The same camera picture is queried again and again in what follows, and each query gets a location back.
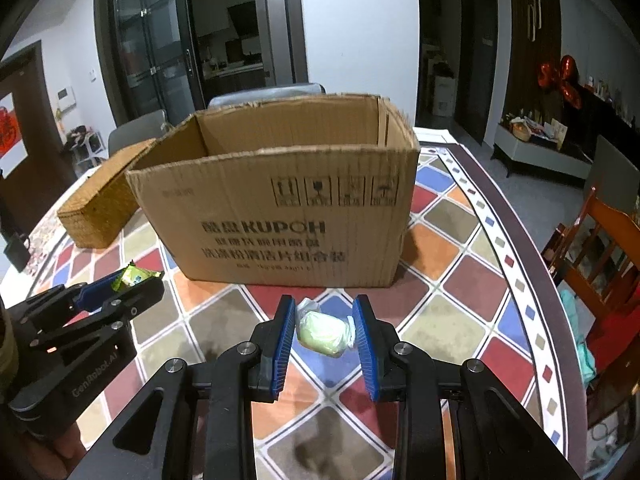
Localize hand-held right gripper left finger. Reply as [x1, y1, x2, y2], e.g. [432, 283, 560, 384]
[87, 295, 297, 480]

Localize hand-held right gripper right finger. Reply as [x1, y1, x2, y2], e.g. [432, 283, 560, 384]
[351, 295, 571, 480]

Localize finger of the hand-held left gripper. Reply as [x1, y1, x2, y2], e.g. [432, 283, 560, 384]
[10, 269, 129, 333]
[27, 280, 166, 357]

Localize green candy packet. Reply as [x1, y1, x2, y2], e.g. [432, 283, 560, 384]
[111, 260, 165, 292]

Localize pale green candy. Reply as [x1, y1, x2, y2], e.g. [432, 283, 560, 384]
[295, 297, 357, 358]

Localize brown cardboard box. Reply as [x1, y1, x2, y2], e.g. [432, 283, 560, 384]
[126, 92, 421, 288]

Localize person's left hand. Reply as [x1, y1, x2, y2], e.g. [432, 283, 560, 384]
[0, 310, 88, 462]

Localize woven wicker lidded box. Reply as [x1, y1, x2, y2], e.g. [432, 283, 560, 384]
[56, 138, 158, 249]

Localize black mug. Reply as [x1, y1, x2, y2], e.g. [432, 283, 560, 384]
[2, 232, 32, 273]

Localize colourful checkered table mat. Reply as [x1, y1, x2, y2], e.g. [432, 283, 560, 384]
[27, 142, 588, 480]

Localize small white cluttered shelf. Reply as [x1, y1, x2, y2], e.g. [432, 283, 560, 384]
[62, 126, 108, 171]

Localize grey dining chair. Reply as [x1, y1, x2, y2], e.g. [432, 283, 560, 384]
[582, 134, 640, 211]
[207, 82, 327, 109]
[107, 109, 171, 158]

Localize dark wooden door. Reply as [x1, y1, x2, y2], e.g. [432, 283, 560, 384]
[0, 42, 76, 196]

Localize teal cloth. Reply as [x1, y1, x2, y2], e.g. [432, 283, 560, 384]
[557, 287, 598, 386]

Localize black glass sliding door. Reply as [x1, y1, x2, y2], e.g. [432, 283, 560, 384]
[95, 0, 308, 131]

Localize orange wooden chair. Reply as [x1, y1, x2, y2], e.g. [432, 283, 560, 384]
[542, 187, 640, 411]

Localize white low bench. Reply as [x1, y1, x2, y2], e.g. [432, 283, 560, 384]
[492, 122, 593, 181]

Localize white carton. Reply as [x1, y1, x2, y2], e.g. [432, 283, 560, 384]
[432, 75, 456, 117]

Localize dark interior door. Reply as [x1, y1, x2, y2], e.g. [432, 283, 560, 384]
[460, 0, 500, 143]

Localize red foil balloons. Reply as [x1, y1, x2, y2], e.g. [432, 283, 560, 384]
[537, 55, 583, 111]

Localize dark sideboard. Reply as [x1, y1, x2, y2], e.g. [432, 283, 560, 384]
[565, 85, 640, 171]

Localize dark wardrobe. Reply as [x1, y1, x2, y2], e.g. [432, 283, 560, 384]
[505, 0, 561, 121]

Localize red wall poster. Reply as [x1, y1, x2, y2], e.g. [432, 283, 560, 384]
[0, 91, 23, 158]

